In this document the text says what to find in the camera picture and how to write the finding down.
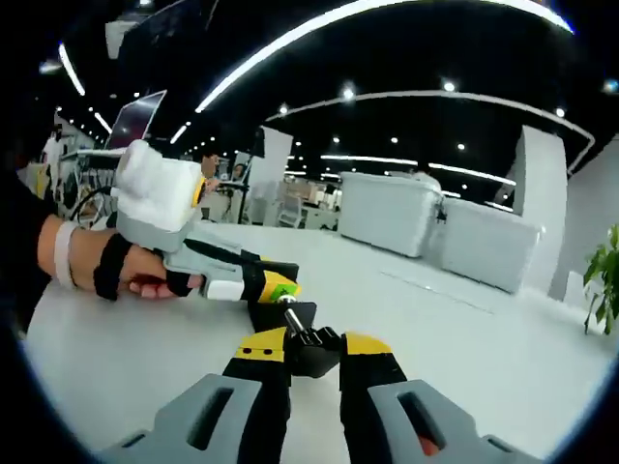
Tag person's left hand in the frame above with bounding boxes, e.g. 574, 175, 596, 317
91, 231, 204, 302

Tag large dark monitor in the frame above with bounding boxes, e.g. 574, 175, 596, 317
118, 0, 217, 43

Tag open laptop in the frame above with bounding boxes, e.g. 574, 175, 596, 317
104, 89, 168, 151

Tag white chair back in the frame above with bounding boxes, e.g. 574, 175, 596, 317
564, 270, 589, 302

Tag white storage bin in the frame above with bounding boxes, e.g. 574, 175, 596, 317
437, 196, 545, 295
338, 170, 444, 260

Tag curved ceiling light strip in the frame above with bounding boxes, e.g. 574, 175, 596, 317
194, 0, 576, 115

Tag potted green plant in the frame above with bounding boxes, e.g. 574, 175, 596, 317
582, 224, 619, 335

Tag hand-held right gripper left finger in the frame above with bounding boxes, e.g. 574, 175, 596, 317
108, 327, 293, 464

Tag white office chair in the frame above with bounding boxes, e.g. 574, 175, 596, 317
277, 192, 305, 228

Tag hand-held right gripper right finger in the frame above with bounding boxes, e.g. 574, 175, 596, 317
339, 331, 545, 464

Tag black pad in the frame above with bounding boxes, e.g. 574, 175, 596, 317
246, 294, 342, 379

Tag white square pillar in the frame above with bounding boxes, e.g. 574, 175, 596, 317
512, 124, 570, 301

